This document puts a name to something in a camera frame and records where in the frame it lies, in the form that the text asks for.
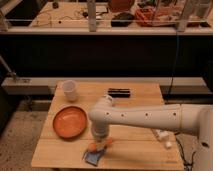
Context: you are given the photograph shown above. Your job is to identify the orange plate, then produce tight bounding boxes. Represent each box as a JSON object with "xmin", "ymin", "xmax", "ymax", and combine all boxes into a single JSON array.
[{"xmin": 53, "ymin": 106, "xmax": 87, "ymax": 138}]

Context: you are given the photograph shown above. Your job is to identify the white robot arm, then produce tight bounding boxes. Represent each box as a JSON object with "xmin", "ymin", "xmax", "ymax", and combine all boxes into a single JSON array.
[{"xmin": 89, "ymin": 95, "xmax": 213, "ymax": 171}]

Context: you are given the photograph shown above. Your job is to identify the black rectangular box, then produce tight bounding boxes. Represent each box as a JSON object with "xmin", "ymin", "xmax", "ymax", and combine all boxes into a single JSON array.
[{"xmin": 108, "ymin": 88, "xmax": 131, "ymax": 98}]

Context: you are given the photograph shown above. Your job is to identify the black cable on floor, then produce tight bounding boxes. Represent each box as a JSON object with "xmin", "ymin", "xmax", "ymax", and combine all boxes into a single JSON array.
[{"xmin": 174, "ymin": 134, "xmax": 198, "ymax": 171}]

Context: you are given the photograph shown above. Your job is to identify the black bag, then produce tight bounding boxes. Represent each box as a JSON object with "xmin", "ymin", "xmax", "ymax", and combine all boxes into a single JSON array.
[{"xmin": 111, "ymin": 12, "xmax": 134, "ymax": 27}]

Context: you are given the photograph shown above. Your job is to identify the wooden background table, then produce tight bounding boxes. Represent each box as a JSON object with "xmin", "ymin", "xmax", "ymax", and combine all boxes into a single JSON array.
[{"xmin": 29, "ymin": 1, "xmax": 141, "ymax": 28}]

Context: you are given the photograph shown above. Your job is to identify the white plastic cup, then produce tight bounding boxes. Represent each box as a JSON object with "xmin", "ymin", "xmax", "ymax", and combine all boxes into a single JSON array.
[{"xmin": 62, "ymin": 80, "xmax": 77, "ymax": 101}]

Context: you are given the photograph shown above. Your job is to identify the white plastic bottle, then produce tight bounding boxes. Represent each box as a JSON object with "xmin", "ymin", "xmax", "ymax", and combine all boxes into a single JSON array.
[{"xmin": 153, "ymin": 129, "xmax": 172, "ymax": 149}]

